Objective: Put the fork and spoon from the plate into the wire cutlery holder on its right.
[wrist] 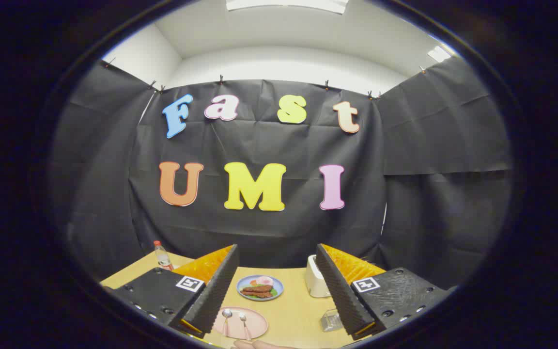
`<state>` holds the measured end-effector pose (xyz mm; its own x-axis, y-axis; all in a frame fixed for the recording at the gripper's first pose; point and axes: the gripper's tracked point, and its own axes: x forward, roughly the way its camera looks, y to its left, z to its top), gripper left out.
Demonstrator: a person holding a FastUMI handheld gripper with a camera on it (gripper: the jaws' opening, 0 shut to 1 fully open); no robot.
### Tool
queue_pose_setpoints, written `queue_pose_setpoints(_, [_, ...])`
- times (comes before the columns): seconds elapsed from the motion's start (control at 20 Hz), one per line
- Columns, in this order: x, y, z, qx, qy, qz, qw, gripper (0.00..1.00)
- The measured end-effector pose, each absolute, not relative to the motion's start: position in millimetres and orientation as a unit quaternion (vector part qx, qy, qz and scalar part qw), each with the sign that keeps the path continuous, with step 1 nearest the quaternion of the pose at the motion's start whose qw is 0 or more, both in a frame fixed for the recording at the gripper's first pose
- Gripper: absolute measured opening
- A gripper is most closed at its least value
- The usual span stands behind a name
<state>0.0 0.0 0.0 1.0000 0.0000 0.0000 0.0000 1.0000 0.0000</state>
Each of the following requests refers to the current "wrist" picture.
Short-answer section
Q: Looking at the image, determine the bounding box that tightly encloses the long ceiling light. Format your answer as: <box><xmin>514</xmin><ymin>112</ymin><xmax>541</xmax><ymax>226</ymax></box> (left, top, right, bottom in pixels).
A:
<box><xmin>226</xmin><ymin>0</ymin><xmax>350</xmax><ymax>14</ymax></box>

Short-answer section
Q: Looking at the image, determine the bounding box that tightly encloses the metal wire basket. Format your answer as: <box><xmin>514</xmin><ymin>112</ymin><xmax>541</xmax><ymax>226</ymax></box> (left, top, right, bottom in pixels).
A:
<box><xmin>321</xmin><ymin>309</ymin><xmax>343</xmax><ymax>333</ymax></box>

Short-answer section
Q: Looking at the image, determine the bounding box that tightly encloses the blue plate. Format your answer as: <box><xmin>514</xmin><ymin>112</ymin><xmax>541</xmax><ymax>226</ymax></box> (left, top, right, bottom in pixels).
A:
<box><xmin>236</xmin><ymin>275</ymin><xmax>283</xmax><ymax>301</ymax></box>

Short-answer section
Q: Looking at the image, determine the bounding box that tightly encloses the white toaster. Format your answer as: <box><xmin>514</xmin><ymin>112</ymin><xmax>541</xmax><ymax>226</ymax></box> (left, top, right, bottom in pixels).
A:
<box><xmin>305</xmin><ymin>254</ymin><xmax>330</xmax><ymax>298</ymax></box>

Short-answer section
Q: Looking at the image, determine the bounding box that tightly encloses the metal fork checkered handle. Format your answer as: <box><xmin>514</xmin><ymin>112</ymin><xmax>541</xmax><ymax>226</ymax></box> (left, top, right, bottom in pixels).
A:
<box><xmin>238</xmin><ymin>313</ymin><xmax>253</xmax><ymax>341</ymax></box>

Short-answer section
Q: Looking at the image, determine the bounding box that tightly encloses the small ceiling light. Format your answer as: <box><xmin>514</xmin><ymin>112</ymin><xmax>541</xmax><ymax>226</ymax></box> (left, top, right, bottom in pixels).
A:
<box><xmin>427</xmin><ymin>46</ymin><xmax>452</xmax><ymax>63</ymax></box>

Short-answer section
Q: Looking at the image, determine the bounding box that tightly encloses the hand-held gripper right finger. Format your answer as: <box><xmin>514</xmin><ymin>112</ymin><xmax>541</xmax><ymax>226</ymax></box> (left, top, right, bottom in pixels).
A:
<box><xmin>315</xmin><ymin>244</ymin><xmax>449</xmax><ymax>340</ymax></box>

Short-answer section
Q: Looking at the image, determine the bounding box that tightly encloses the row of black cloth clips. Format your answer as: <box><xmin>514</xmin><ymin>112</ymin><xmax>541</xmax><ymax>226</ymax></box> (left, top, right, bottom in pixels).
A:
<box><xmin>105</xmin><ymin>57</ymin><xmax>427</xmax><ymax>100</ymax></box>

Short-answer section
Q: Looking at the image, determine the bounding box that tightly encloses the pink plate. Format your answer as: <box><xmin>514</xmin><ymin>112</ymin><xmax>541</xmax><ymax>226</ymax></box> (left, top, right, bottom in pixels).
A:
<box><xmin>213</xmin><ymin>306</ymin><xmax>269</xmax><ymax>340</ymax></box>

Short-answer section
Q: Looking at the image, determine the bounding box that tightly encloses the clear plastic bottle red cap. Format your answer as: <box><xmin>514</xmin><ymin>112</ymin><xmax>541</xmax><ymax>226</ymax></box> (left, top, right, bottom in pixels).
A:
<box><xmin>153</xmin><ymin>241</ymin><xmax>174</xmax><ymax>271</ymax></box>

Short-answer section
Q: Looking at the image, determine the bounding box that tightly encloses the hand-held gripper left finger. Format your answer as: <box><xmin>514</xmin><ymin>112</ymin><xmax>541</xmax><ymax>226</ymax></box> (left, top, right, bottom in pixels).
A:
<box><xmin>107</xmin><ymin>244</ymin><xmax>239</xmax><ymax>338</ymax></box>

